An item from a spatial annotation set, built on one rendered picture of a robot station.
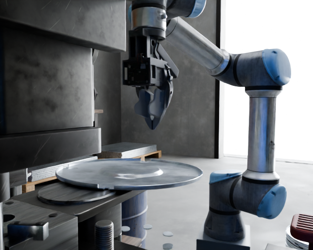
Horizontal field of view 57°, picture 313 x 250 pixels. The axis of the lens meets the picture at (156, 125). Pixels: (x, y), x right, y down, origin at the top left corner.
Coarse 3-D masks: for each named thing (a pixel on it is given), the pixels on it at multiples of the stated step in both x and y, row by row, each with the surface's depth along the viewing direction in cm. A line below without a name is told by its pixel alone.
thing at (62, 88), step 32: (0, 32) 27; (0, 64) 27; (32, 64) 30; (64, 64) 33; (0, 96) 27; (32, 96) 30; (64, 96) 33; (96, 96) 43; (0, 128) 27; (32, 128) 30; (64, 128) 33
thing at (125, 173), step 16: (96, 160) 70; (112, 160) 72; (128, 160) 73; (160, 160) 72; (64, 176) 53; (80, 176) 53; (96, 176) 53; (112, 176) 53; (128, 176) 53; (144, 176) 53; (160, 176) 55; (176, 176) 55; (192, 176) 55
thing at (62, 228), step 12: (12, 204) 40; (24, 204) 40; (12, 216) 36; (24, 216) 36; (36, 216) 36; (48, 216) 36; (60, 216) 36; (72, 216) 36; (48, 228) 32; (60, 228) 33; (72, 228) 35; (12, 240) 30; (24, 240) 30; (48, 240) 32; (60, 240) 34; (72, 240) 35
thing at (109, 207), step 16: (32, 192) 46; (48, 192) 44; (64, 192) 44; (80, 192) 44; (96, 192) 44; (112, 192) 44; (128, 192) 46; (48, 208) 39; (64, 208) 39; (80, 208) 39; (96, 208) 39; (112, 208) 46; (80, 224) 43
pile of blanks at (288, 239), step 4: (288, 236) 145; (288, 240) 148; (292, 240) 142; (288, 244) 147; (292, 244) 142; (296, 244) 140; (300, 244) 138; (292, 248) 142; (296, 248) 141; (300, 248) 140; (304, 248) 136; (308, 248) 135
